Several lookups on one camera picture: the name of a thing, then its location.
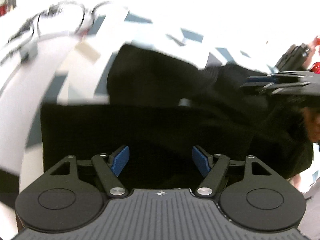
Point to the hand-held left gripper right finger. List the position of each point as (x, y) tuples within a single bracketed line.
[(201, 160)]

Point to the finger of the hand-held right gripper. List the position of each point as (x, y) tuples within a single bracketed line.
[(261, 79), (255, 86)]

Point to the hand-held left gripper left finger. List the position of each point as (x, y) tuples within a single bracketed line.
[(120, 160)]

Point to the black knit sweater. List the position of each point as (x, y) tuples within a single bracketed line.
[(162, 85)]

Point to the red ribbed vase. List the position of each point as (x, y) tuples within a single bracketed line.
[(317, 68)]

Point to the geometric patterned bedsheet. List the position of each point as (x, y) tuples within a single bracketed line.
[(37, 92)]

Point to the beige paper tag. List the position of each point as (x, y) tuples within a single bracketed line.
[(87, 51)]

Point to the person's grey clothing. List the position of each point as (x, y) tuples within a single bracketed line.
[(313, 215)]

